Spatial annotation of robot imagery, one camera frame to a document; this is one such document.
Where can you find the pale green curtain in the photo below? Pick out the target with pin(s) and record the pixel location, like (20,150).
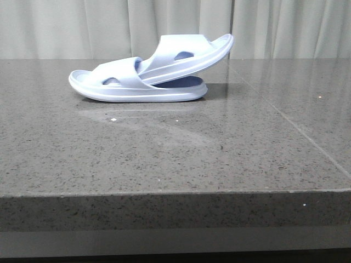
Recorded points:
(120,29)

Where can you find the light blue slipper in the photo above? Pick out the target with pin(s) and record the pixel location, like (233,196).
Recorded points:
(178,56)
(118,81)

